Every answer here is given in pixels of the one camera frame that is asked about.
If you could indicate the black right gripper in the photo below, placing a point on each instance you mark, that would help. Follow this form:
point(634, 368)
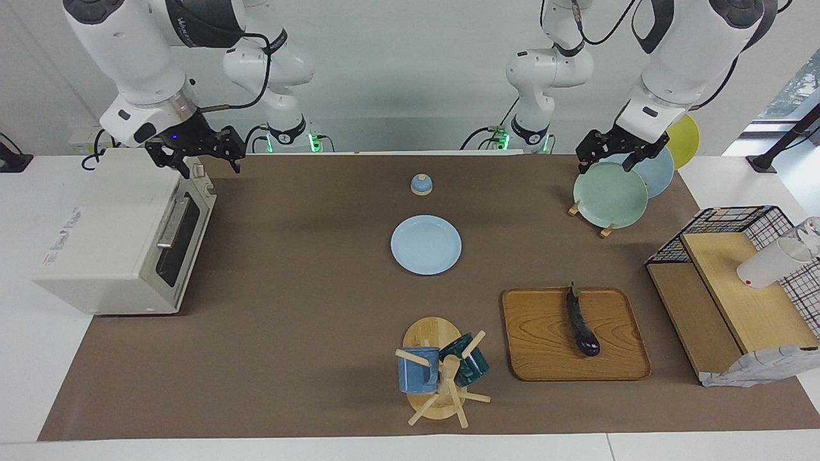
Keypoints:
point(189, 137)

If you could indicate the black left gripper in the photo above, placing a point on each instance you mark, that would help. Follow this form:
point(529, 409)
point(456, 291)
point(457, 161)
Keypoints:
point(624, 144)

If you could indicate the glass oven door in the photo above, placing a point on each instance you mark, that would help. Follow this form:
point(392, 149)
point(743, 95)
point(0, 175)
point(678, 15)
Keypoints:
point(172, 221)

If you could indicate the dark purple eggplant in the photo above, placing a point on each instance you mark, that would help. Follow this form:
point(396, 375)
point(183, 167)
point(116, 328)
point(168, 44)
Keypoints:
point(580, 326)

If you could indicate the light blue ceramic plate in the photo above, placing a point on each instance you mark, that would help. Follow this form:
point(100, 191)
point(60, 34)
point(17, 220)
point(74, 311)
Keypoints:
point(660, 176)
point(426, 246)

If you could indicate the white toaster oven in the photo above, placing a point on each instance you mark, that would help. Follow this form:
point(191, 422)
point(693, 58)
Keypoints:
point(96, 243)

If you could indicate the pale green plate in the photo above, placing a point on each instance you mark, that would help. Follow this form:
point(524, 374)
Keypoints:
point(608, 198)

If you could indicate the wooden plate rack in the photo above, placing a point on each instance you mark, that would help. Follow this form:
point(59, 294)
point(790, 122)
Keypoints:
point(573, 208)

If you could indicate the yellow plate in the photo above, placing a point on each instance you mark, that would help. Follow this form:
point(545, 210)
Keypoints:
point(685, 141)

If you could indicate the black stand with foot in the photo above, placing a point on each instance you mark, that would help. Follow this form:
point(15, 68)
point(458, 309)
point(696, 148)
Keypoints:
point(762, 163)

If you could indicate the brown table mat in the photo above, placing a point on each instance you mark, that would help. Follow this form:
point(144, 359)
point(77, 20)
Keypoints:
point(288, 320)

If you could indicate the window with greenery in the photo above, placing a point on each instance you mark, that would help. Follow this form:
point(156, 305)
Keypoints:
point(794, 89)

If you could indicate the white plastic cup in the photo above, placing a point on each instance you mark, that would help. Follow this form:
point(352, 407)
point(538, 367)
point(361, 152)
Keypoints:
point(769, 266)

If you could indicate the black clamp base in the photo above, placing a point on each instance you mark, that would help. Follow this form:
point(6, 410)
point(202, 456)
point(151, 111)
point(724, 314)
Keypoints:
point(13, 163)

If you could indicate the blue lid with wooden knob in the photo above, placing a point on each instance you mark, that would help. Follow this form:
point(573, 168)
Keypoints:
point(421, 186)

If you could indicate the wooden serving tray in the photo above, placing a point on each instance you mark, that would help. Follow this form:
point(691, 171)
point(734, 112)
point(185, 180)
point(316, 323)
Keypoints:
point(544, 346)

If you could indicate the wooden two-tier shelf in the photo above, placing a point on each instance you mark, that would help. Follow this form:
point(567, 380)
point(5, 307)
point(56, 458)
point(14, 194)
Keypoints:
point(756, 307)

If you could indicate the clear drinking glass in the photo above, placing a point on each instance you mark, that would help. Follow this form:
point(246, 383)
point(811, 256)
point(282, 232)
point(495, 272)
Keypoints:
point(812, 229)

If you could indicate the white checked cloth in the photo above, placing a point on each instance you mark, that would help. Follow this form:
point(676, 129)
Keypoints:
point(756, 368)

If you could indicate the wooden mug tree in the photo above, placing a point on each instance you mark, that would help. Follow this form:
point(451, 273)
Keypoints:
point(430, 333)

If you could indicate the dark green mug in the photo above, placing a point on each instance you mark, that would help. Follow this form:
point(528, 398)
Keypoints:
point(471, 368)

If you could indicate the blue mug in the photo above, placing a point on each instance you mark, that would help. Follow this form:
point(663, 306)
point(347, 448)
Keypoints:
point(416, 374)

